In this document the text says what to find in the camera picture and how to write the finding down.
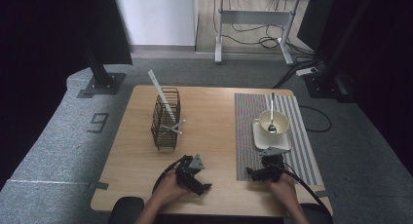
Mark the white panel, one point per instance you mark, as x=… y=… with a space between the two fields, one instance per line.
x=156 y=16

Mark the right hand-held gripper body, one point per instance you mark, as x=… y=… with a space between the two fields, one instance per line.
x=272 y=167

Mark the person's right hand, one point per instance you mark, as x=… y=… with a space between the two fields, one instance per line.
x=283 y=188

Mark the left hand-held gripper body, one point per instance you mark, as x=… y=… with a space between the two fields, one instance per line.
x=188 y=173

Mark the black stand with base plate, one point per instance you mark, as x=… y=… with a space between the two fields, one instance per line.
x=104 y=82

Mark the metal spoon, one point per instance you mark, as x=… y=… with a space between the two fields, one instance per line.
x=272 y=128

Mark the grey tape piece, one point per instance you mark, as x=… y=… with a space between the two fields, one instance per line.
x=100 y=185
x=321 y=194

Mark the grey striped placemat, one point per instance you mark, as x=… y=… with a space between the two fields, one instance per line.
x=246 y=136

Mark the white frame standing desk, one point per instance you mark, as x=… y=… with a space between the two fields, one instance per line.
x=256 y=18

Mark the person's left hand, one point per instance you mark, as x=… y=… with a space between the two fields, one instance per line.
x=168 y=186

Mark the white power strip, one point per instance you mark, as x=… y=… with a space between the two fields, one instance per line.
x=306 y=71

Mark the white square plate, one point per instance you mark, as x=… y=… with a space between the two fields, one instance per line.
x=271 y=142

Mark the black curtain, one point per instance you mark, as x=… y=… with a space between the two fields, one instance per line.
x=389 y=71
x=39 y=55

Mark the cream bowl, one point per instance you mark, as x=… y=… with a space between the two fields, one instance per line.
x=281 y=121

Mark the black stand with block base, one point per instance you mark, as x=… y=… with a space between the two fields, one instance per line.
x=324 y=86

